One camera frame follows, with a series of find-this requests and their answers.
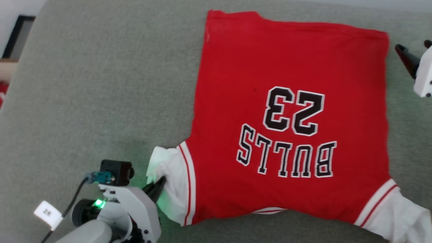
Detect small red cloth item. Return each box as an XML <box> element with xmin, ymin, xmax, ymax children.
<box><xmin>0</xmin><ymin>81</ymin><xmax>9</xmax><ymax>109</ymax></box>

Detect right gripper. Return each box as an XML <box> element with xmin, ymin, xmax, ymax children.
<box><xmin>395</xmin><ymin>39</ymin><xmax>432</xmax><ymax>99</ymax></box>

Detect black framed panel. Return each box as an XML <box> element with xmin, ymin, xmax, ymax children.
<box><xmin>1</xmin><ymin>15</ymin><xmax>36</xmax><ymax>60</ymax></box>

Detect light wooden furniture piece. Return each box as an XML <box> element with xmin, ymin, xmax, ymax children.
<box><xmin>0</xmin><ymin>59</ymin><xmax>19</xmax><ymax>83</ymax></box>

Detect teal cable connector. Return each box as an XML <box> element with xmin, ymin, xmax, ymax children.
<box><xmin>84</xmin><ymin>171</ymin><xmax>112</xmax><ymax>185</ymax></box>

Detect white cable label tag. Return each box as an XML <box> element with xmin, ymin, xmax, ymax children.
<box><xmin>33</xmin><ymin>200</ymin><xmax>63</xmax><ymax>231</ymax></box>

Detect red Bulls 23 jersey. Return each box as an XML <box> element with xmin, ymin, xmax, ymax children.
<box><xmin>146</xmin><ymin>9</ymin><xmax>432</xmax><ymax>243</ymax></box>

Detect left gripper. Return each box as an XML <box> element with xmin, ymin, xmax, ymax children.
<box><xmin>98</xmin><ymin>175</ymin><xmax>167</xmax><ymax>243</ymax></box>

